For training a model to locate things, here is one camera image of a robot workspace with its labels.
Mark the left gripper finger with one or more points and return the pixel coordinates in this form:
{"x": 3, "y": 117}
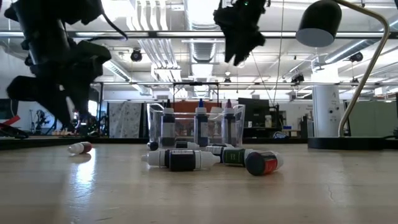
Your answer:
{"x": 93, "y": 62}
{"x": 34, "y": 90}

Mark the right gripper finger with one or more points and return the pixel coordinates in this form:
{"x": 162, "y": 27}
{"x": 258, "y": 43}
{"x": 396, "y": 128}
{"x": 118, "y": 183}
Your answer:
{"x": 229, "y": 51}
{"x": 244, "y": 53}

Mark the small red dropper bottle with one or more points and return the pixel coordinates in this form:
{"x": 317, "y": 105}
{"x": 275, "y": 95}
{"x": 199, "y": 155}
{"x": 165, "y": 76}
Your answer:
{"x": 84, "y": 147}

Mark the large purple-tip colouring bottle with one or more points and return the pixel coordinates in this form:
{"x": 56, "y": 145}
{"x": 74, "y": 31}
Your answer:
{"x": 229, "y": 124}

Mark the large blue-tip colouring bottle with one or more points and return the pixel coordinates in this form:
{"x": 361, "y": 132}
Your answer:
{"x": 201, "y": 124}

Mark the clear plastic bin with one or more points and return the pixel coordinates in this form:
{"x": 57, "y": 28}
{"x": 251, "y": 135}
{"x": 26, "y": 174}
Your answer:
{"x": 152, "y": 124}

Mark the large black-tip colouring bottle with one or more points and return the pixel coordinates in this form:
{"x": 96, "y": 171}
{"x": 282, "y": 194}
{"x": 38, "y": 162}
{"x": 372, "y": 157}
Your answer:
{"x": 168, "y": 124}

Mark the small dark dropper bottle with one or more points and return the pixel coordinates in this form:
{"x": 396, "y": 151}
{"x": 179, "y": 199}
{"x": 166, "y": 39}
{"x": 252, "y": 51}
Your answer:
{"x": 183, "y": 160}
{"x": 152, "y": 158}
{"x": 185, "y": 145}
{"x": 153, "y": 146}

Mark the small orange-label dropper bottle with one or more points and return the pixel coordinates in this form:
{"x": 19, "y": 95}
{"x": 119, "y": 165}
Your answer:
{"x": 264, "y": 163}

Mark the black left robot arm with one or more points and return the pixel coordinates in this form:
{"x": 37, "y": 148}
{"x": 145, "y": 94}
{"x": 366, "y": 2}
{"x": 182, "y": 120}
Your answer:
{"x": 40, "y": 31}

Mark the black hanging spotlight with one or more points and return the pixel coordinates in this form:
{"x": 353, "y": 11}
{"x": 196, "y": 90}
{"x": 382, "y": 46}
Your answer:
{"x": 356, "y": 57}
{"x": 136, "y": 55}
{"x": 297, "y": 78}

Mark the red and black tool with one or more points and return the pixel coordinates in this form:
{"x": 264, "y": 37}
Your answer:
{"x": 12, "y": 130}

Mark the black monitor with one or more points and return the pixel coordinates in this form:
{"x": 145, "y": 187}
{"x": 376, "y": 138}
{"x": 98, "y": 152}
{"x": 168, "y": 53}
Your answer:
{"x": 253, "y": 110}

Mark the grey patterned panel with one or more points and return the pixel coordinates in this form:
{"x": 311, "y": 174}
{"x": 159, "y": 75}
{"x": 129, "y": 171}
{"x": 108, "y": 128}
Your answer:
{"x": 124, "y": 119}

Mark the orange panel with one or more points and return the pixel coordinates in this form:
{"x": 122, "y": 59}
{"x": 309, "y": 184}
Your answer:
{"x": 186, "y": 107}

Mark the white round pillar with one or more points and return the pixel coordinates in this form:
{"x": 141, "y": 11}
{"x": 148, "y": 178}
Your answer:
{"x": 326, "y": 109}

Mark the small green dropper bottle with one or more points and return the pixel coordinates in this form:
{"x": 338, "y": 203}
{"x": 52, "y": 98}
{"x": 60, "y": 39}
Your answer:
{"x": 234, "y": 156}

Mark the pale green cabinet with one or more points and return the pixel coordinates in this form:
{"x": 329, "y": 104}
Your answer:
{"x": 370, "y": 119}

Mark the silver ventilation duct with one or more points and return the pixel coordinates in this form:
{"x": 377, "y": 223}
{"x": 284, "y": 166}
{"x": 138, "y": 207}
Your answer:
{"x": 202, "y": 51}

